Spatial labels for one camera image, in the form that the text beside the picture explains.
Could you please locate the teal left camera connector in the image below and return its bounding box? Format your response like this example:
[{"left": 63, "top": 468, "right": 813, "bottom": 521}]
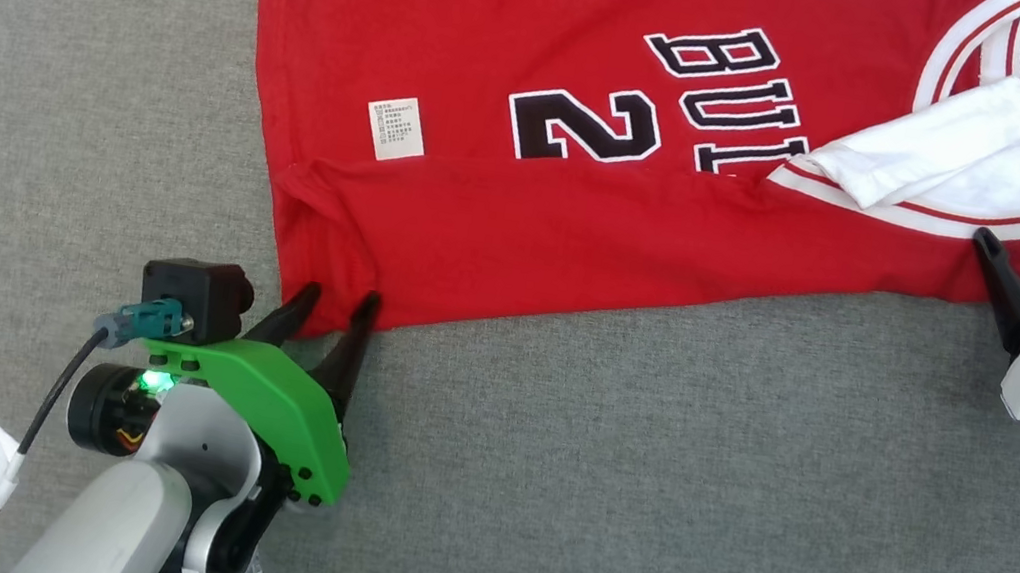
[{"left": 92, "top": 288, "right": 195, "bottom": 358}]

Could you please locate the grey fabric sofa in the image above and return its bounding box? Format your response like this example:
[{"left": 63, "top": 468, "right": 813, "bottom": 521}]
[{"left": 0, "top": 0, "right": 1020, "bottom": 573}]

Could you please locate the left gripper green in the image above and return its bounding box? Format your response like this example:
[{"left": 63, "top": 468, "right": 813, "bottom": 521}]
[{"left": 127, "top": 260, "right": 385, "bottom": 514}]

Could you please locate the red white basketball jersey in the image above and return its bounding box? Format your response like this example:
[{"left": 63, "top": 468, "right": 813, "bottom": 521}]
[{"left": 209, "top": 0, "right": 1020, "bottom": 448}]

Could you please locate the black left camera cable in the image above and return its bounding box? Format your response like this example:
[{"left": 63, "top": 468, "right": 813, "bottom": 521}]
[{"left": 0, "top": 313, "right": 110, "bottom": 573}]

